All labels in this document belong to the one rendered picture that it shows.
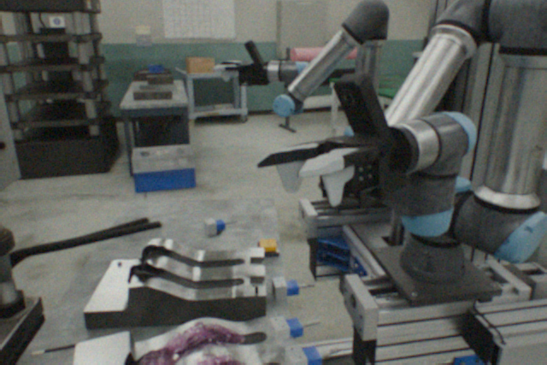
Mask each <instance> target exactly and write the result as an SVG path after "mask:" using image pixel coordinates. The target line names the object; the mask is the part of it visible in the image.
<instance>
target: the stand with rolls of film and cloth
mask: <svg viewBox="0 0 547 365"><path fill-rule="evenodd" d="M323 48H325V47H317V48H293V49H292V50H291V47H286V61H287V62H290V61H291V60H292V61H293V62H312V61H313V60H314V59H315V58H316V56H317V55H318V54H319V52H320V51H321V50H322V49H323ZM355 59H356V48H355V49H354V50H353V51H352V52H351V53H350V54H349V56H348V57H346V58H345V60H355ZM355 73H356V68H335V69H334V70H333V72H332V73H331V74H330V76H329V77H328V78H327V79H325V80H324V81H323V82H322V83H321V84H320V85H319V86H328V85H331V82H329V79H340V78H342V76H343V75H344V74H355ZM330 106H332V95H325V96H314V97H308V98H307V100H306V101H305V102H304V108H303V109H312V108H320V107H330ZM279 127H282V128H284V129H285V130H287V131H289V132H292V133H295V132H297V130H294V129H292V128H290V116H287V117H286V118H285V125H283V124H279Z"/></svg>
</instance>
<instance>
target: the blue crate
mask: <svg viewBox="0 0 547 365"><path fill-rule="evenodd" d="M132 174H134V182H135V190H136V192H137V193H140V192H149V191H166V190H175V189H185V188H193V187H196V181H195V168H181V169H169V170H160V171H149V172H140V173H132Z"/></svg>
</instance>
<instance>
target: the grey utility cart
mask: <svg viewBox="0 0 547 365"><path fill-rule="evenodd" d="M175 69H176V70H178V71H180V72H181V74H182V75H183V85H184V88H185V93H186V96H187V98H188V103H189V107H188V113H189V114H188V120H189V128H190V129H192V128H193V121H194V119H196V117H198V116H208V117H209V116H210V115H218V116H219V115H232V114H234V117H235V118H237V119H238V118H240V116H241V118H240V121H241V123H242V124H244V123H245V122H246V121H247V118H246V115H247V108H246V100H245V86H240V104H239V85H238V72H237V75H236V76H231V78H233V82H234V104H232V106H233V109H232V110H219V111H213V106H202V107H194V102H193V88H192V80H193V79H194V80H195V79H222V76H221V71H220V70H215V73H199V74H188V73H187V70H179V69H178V68H175Z"/></svg>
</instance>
